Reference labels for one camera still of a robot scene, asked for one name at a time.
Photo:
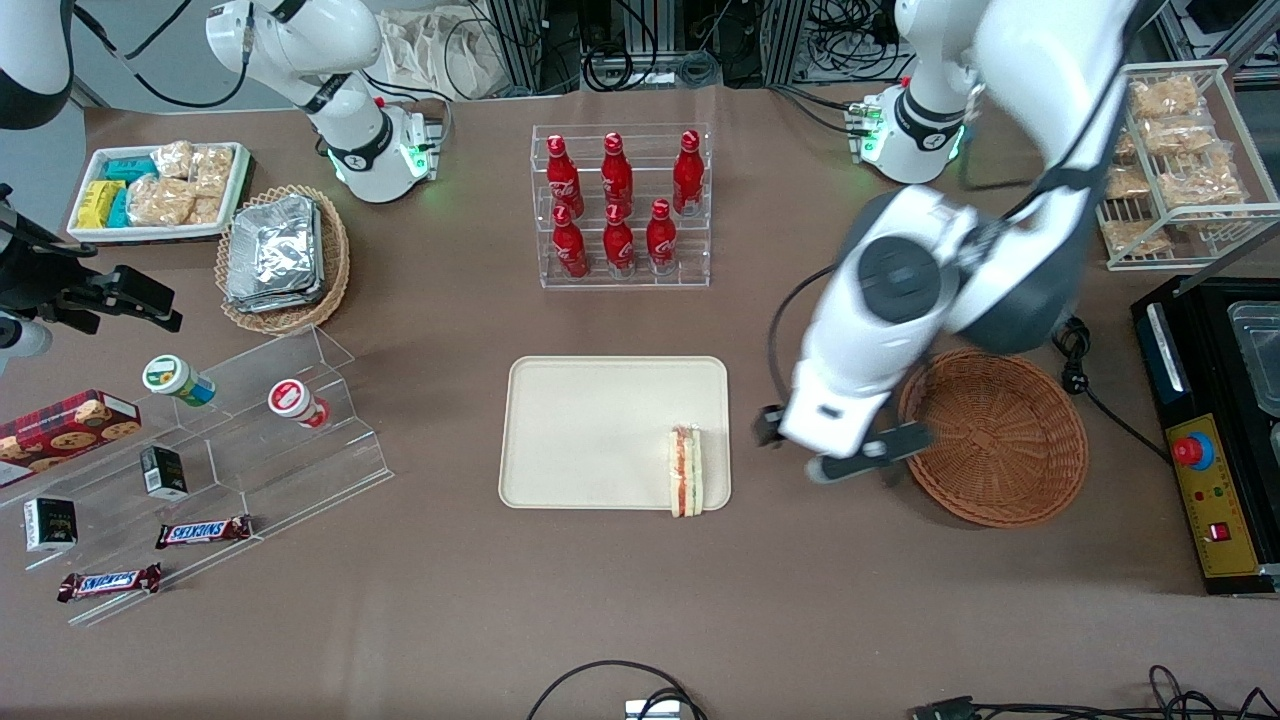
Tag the beige plastic serving tray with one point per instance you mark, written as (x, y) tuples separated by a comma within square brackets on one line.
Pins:
[(600, 432)]

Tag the clear acrylic stepped display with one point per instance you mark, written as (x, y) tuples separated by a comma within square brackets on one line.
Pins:
[(280, 470)]

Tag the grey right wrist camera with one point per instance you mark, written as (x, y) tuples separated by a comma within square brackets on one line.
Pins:
[(22, 340)]

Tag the snickers chocolate bar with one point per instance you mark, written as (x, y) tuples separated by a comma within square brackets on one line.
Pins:
[(203, 532), (108, 582)]

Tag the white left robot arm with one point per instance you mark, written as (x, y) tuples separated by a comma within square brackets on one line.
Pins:
[(1050, 70)]

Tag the triangular sandwich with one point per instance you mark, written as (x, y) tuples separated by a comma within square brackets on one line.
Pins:
[(687, 470)]

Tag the yellow control panel box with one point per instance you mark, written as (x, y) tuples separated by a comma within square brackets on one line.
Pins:
[(1225, 500)]

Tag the white rectangular snack tray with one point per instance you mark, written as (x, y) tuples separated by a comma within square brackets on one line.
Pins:
[(150, 234)]

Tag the yellow snack pack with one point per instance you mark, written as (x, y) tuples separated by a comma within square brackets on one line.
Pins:
[(98, 203)]

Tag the silver foil pouch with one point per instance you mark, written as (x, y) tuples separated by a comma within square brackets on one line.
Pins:
[(270, 298), (272, 245)]

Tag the aluminium frame rack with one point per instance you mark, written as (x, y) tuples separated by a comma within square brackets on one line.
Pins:
[(520, 45)]

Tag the clear bag of crackers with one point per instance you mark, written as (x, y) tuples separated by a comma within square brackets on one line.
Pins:
[(206, 210), (212, 170), (160, 200), (172, 160)]

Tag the oval wicker basket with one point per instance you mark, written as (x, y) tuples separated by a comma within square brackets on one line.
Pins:
[(335, 260)]

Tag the green lid yogurt cup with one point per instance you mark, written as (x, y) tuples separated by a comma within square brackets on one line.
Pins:
[(175, 378)]

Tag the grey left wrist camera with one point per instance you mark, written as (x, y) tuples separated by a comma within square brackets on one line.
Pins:
[(860, 462)]

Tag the beige cloth bag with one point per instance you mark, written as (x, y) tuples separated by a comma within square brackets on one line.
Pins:
[(440, 55)]

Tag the white plug adapter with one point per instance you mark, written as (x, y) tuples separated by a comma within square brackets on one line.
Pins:
[(652, 711)]

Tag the red cola bottle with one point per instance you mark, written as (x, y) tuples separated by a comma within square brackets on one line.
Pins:
[(570, 250), (562, 180), (688, 175), (661, 242), (617, 175), (619, 248)]

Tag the clear plastic container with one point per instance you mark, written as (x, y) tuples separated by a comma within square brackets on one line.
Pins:
[(1258, 360)]

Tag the black flat appliance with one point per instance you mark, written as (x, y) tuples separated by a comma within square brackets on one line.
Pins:
[(1200, 350)]

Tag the teal snack pack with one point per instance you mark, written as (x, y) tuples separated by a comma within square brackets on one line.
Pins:
[(119, 208), (128, 168)]

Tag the clear bag of fried snacks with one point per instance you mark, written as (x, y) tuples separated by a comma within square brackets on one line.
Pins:
[(1200, 178), (1165, 97), (1180, 135), (1127, 147), (1128, 182)]

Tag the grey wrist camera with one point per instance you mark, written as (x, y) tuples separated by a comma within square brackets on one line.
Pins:
[(860, 462), (22, 340)]

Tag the round brown wicker basket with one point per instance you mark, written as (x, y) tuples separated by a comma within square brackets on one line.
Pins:
[(1000, 440)]

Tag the small black white carton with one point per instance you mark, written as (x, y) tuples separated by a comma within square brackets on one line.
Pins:
[(50, 524)]

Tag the red plaid cookie box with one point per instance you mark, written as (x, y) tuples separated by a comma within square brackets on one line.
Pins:
[(60, 432)]

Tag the clear acrylic bottle rack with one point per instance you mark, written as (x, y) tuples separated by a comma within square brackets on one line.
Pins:
[(640, 280)]

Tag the red emergency stop button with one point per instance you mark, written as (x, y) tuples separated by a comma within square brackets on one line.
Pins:
[(1190, 451)]

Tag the red lid yogurt cup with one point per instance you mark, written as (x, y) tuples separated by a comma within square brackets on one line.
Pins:
[(295, 402)]

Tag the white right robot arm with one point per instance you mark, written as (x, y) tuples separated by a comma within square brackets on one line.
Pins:
[(300, 45)]

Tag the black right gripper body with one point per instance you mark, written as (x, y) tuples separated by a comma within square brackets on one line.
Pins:
[(52, 280)]

